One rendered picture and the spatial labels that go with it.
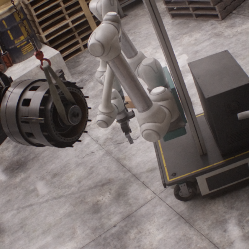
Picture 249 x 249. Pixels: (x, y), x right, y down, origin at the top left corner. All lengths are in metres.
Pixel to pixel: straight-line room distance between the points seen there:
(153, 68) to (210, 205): 1.11
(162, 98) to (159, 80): 0.49
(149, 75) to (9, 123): 1.15
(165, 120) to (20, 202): 2.06
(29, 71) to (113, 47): 3.55
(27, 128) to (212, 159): 1.38
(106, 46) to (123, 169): 1.75
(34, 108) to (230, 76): 1.41
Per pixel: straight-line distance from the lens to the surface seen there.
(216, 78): 2.71
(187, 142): 3.08
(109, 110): 2.42
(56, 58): 5.66
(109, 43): 2.09
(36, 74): 5.62
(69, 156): 4.13
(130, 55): 3.01
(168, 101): 2.45
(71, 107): 2.90
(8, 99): 3.16
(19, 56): 6.09
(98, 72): 2.94
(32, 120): 2.90
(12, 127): 3.13
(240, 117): 2.21
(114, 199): 3.37
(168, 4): 6.38
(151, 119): 2.29
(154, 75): 2.88
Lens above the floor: 2.20
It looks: 32 degrees down
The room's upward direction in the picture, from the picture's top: 25 degrees counter-clockwise
